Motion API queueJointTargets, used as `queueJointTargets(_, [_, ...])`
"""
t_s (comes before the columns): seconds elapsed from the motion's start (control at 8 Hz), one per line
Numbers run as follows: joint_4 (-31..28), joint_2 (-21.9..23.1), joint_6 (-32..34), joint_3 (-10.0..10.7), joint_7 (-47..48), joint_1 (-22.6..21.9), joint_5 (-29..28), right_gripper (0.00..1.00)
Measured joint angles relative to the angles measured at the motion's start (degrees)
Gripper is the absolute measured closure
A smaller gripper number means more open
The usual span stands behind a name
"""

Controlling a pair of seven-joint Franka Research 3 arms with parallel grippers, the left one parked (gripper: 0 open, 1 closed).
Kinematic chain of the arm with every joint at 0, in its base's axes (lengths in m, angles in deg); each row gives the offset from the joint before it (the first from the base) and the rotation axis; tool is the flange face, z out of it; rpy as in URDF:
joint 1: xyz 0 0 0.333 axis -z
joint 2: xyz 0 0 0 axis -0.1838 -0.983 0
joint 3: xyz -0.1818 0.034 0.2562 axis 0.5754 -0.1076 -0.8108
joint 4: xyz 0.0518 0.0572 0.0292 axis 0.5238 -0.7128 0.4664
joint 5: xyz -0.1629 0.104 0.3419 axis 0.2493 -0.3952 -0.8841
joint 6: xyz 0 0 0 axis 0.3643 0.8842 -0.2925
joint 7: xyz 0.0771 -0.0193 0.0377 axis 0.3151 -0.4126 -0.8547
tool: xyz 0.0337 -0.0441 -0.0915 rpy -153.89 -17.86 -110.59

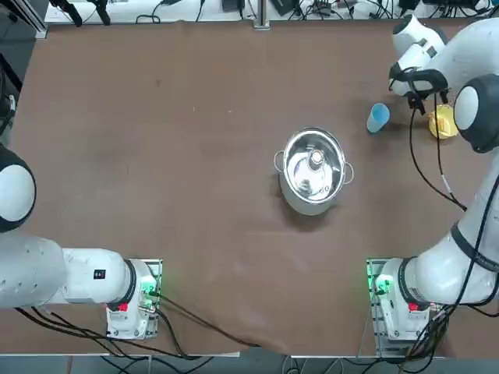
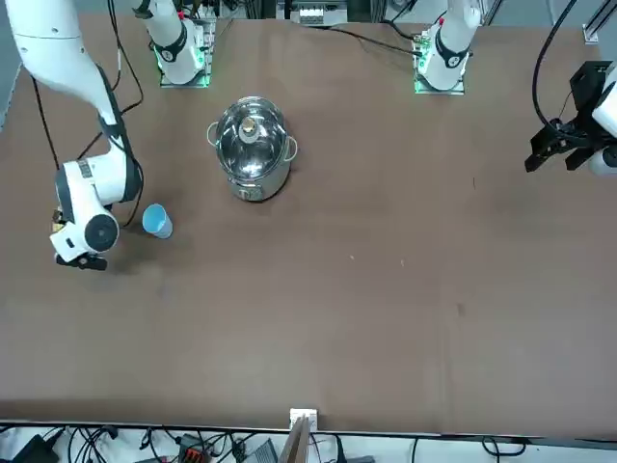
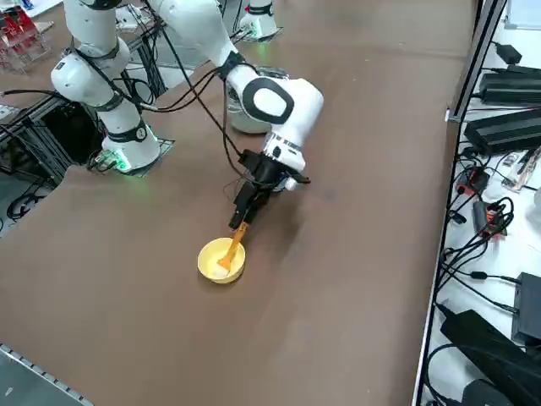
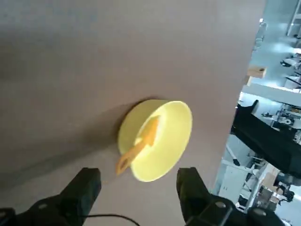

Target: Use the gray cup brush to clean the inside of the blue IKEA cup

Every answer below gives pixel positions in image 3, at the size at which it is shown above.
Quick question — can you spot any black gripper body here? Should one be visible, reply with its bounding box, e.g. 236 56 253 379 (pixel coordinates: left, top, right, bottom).
238 149 313 195

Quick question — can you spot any stainless steel pot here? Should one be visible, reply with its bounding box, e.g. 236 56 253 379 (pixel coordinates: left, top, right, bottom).
223 65 292 135

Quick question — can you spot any yellow plastic bowl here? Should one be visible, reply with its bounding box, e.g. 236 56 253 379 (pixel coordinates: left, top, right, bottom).
197 237 247 285

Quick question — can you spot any orange black electronic device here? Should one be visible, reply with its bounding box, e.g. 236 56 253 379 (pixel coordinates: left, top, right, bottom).
455 166 491 196
472 200 515 240

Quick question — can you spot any small black power adapter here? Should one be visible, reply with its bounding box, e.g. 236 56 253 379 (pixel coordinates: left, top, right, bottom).
495 41 523 65

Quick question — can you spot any red clear acrylic rack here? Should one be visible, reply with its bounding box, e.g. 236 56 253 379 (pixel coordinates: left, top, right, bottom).
0 8 52 75

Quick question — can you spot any black box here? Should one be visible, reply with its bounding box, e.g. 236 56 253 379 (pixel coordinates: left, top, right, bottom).
510 272 541 344

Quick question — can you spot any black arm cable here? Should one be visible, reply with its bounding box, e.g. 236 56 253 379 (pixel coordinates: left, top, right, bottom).
84 41 254 200

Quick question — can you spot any aluminium frame post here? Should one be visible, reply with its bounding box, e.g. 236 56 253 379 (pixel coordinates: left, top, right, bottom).
446 0 508 123

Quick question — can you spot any thick black hose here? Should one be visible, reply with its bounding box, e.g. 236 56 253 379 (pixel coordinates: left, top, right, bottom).
0 87 64 101

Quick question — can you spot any aluminium edge rail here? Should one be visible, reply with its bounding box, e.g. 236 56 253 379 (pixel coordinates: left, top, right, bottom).
0 342 92 406

